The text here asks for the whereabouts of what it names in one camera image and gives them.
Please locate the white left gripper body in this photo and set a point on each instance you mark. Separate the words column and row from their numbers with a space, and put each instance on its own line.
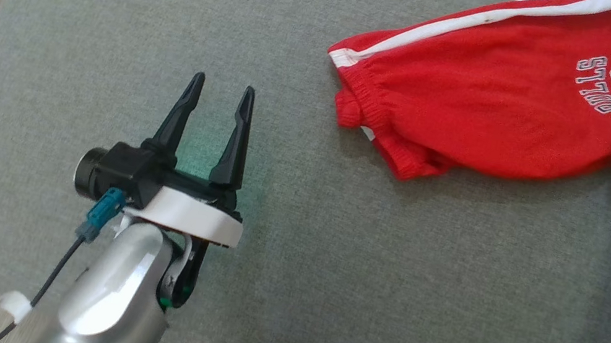
column 190, row 217

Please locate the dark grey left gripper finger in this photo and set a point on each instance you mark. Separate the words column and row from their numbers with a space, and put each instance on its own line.
column 175, row 123
column 233, row 152

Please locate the red basketball shorts white stripe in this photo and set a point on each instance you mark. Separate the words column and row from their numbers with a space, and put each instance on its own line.
column 481, row 102

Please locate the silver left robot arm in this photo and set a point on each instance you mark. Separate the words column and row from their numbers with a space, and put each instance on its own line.
column 107, row 300

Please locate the large grey fabric ottoman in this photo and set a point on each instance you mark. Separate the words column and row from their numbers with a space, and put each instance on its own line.
column 327, row 263

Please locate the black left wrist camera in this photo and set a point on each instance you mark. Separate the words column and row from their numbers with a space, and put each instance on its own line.
column 117, row 170

